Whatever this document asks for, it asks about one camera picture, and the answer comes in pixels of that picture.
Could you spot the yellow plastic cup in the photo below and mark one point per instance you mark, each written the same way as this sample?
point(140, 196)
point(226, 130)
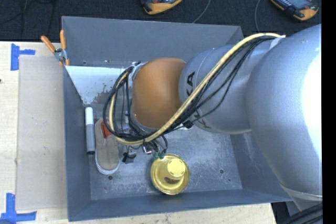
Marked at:
point(172, 178)

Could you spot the beige slip-on shoe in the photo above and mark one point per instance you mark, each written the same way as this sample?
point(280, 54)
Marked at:
point(107, 157)

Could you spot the white and grey marker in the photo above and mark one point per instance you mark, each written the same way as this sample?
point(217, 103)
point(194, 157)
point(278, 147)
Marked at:
point(89, 128)

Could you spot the grey metal bin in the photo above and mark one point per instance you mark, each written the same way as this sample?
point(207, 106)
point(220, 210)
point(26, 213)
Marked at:
point(210, 165)

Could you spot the pale flat board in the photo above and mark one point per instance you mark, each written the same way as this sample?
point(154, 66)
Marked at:
point(39, 126)

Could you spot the black cylinder on white bracket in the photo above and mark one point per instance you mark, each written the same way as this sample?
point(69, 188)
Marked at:
point(125, 157)

